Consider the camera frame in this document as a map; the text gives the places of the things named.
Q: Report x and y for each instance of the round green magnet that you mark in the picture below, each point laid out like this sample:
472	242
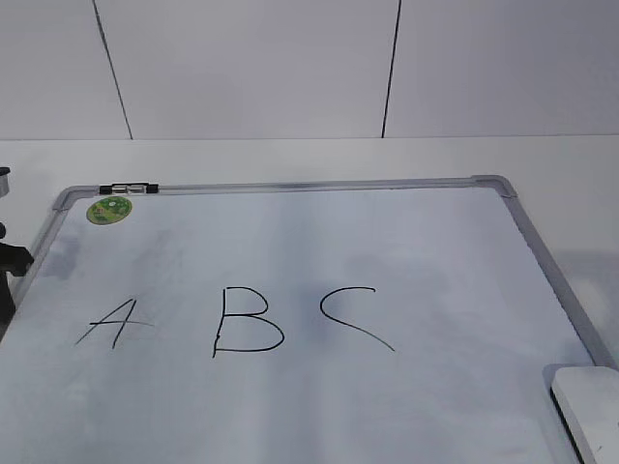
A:
109	210

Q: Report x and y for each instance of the white whiteboard with aluminium frame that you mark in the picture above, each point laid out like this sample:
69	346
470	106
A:
409	321

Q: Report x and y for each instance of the white whiteboard eraser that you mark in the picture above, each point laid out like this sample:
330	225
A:
587	397

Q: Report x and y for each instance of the black and silver hanging clip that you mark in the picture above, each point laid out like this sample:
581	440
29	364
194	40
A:
130	188

